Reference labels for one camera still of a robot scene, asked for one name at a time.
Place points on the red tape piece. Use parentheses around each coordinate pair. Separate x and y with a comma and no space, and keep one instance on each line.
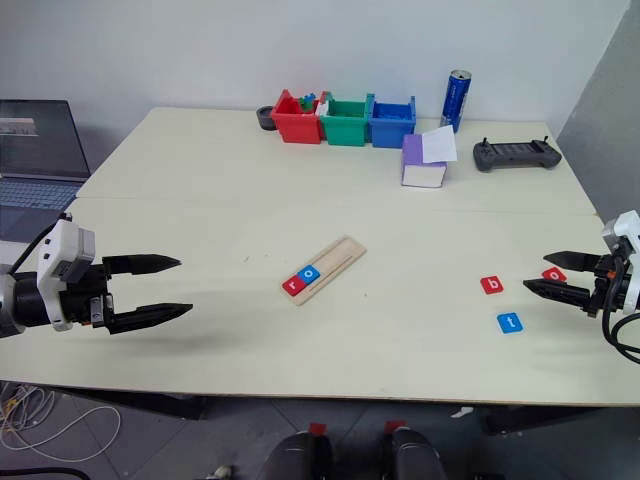
(395,425)
(318,427)

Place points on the blue drink can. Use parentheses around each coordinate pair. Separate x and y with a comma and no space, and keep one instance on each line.
(455,102)

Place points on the green toy brick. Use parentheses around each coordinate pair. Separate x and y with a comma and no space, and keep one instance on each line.
(307,104)

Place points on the white tissue sheet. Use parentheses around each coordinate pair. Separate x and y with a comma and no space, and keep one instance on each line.
(440,145)

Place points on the green plastic bin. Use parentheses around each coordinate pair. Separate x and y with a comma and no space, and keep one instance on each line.
(345,125)

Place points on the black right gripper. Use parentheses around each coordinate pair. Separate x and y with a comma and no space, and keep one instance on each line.
(611,287)

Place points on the blue plastic bin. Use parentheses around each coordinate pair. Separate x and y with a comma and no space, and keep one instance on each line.
(392,127)

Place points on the wooden letter tray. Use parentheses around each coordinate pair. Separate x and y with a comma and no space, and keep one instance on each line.
(335,262)

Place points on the purple tissue pack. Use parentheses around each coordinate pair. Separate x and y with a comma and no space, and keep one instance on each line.
(420,165)

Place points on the red plastic bin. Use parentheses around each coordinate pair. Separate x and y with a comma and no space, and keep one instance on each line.
(297,125)

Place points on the dark rounded shape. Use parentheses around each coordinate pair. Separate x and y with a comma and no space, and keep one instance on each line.
(297,457)
(417,457)

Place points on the dark grey handheld controller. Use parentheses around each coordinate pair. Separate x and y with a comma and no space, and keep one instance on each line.
(517,154)

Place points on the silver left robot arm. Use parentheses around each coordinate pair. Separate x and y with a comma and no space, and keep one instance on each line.
(30,300)

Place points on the red letter tile r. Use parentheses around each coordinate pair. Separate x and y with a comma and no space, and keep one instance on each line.
(292,286)

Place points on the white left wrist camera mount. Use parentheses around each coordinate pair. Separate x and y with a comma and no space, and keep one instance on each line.
(62,245)

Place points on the blue letter tile t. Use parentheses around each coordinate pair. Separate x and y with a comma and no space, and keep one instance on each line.
(510,323)

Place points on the red letter tile b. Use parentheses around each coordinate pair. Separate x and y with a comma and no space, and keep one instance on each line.
(492,285)

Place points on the black table frame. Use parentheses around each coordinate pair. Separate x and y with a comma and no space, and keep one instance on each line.
(150,402)

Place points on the blue letter tile o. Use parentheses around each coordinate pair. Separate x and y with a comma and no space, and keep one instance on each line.
(309,273)

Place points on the white paper scrap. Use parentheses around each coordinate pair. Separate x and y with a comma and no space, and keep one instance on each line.
(461,411)

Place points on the white toy piece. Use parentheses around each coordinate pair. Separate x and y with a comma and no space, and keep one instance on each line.
(322,107)

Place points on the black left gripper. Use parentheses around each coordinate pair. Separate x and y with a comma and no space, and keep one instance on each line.
(87,300)

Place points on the grey laptop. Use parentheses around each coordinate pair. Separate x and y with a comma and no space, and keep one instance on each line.
(35,165)

